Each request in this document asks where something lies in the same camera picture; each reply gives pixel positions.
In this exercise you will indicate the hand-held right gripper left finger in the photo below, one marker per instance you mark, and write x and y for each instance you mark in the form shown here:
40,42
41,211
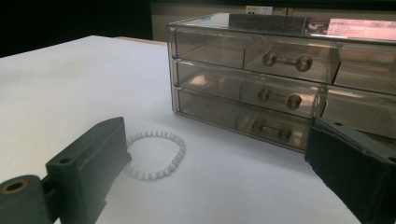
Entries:
84,174

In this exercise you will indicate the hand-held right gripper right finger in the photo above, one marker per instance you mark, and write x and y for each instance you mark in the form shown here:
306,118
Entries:
358,168

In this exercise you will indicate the clear smoky drawer organizer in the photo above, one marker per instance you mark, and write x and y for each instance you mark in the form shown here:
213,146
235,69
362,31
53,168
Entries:
280,77

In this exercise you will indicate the white table sheet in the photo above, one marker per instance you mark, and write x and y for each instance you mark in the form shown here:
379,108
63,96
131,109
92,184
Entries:
93,81

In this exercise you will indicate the white wall socket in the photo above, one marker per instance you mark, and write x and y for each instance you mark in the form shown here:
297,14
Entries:
259,10

